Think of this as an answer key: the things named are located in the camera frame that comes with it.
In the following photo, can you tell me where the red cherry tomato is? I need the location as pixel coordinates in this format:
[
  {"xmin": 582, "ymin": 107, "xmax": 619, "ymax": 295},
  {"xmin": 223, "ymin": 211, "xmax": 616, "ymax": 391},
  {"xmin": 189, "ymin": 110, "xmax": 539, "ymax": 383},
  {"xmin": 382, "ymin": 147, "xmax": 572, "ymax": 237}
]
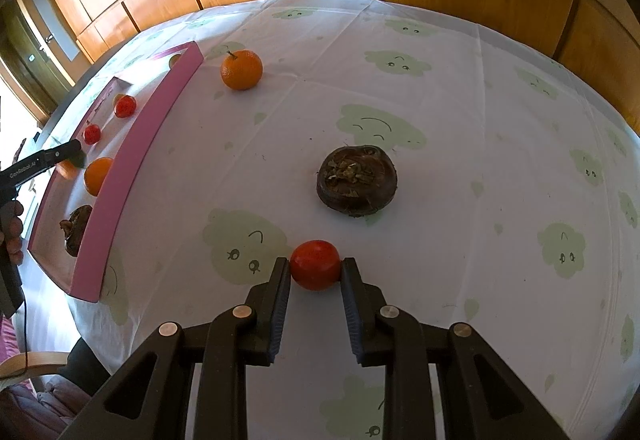
[
  {"xmin": 82, "ymin": 124, "xmax": 102, "ymax": 146},
  {"xmin": 290, "ymin": 240, "xmax": 341, "ymax": 292},
  {"xmin": 114, "ymin": 94, "xmax": 138, "ymax": 118}
]

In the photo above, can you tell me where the wooden door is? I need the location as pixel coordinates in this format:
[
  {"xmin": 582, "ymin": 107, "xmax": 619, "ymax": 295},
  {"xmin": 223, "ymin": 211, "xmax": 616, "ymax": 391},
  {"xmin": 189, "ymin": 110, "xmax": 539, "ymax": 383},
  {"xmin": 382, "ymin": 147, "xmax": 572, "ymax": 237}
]
[{"xmin": 1, "ymin": 0, "xmax": 87, "ymax": 122}]

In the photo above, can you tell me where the wooden chair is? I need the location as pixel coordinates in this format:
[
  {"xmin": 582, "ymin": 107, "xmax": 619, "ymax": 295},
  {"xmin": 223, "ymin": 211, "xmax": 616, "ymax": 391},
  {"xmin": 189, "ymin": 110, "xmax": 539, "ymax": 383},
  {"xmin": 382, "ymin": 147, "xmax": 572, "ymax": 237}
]
[{"xmin": 0, "ymin": 351, "xmax": 68, "ymax": 391}]

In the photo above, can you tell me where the pink-edged white cardboard tray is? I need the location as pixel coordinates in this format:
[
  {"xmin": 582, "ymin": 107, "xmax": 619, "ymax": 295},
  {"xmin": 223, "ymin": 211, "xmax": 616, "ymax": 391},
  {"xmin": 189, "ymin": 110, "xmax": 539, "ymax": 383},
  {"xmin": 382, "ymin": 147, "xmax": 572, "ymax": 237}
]
[{"xmin": 27, "ymin": 41, "xmax": 204, "ymax": 302}]

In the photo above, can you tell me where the orange mandarin with leaf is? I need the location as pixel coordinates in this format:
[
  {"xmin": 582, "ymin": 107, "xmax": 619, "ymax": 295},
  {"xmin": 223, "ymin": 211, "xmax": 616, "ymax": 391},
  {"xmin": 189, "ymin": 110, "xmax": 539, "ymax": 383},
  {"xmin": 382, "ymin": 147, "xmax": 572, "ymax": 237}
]
[{"xmin": 55, "ymin": 154, "xmax": 86, "ymax": 180}]

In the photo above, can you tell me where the white tablecloth with green clouds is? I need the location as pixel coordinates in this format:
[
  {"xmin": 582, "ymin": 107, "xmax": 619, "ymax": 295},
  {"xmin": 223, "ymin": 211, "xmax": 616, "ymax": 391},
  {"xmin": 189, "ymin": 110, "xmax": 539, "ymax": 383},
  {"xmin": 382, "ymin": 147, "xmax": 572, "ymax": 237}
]
[{"xmin": 47, "ymin": 0, "xmax": 639, "ymax": 439}]

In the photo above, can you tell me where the person's left hand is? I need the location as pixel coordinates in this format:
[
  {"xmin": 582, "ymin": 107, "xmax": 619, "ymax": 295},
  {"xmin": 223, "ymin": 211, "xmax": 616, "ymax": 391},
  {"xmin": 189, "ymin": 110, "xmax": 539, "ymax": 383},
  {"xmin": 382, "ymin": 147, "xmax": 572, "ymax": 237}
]
[{"xmin": 1, "ymin": 200, "xmax": 24, "ymax": 267}]

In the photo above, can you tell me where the dark brown wrinkled fruit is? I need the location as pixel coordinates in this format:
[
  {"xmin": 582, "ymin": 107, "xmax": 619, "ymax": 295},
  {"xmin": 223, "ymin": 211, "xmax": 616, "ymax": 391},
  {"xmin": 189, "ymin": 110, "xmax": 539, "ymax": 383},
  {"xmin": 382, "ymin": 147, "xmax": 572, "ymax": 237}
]
[
  {"xmin": 316, "ymin": 145, "xmax": 398, "ymax": 218},
  {"xmin": 58, "ymin": 205, "xmax": 92, "ymax": 257}
]

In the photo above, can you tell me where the small orange mandarin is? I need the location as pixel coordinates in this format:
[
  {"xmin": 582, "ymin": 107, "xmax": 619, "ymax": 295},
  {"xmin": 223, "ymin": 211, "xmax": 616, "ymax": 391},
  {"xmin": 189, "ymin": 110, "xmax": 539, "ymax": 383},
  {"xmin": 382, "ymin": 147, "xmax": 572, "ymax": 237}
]
[{"xmin": 84, "ymin": 157, "xmax": 113, "ymax": 196}]

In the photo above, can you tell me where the yellowish round longan fruit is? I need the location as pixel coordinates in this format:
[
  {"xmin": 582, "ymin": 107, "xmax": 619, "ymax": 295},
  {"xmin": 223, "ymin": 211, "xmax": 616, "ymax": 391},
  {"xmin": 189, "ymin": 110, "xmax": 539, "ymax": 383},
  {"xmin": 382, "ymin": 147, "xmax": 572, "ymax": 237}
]
[{"xmin": 169, "ymin": 53, "xmax": 181, "ymax": 70}]

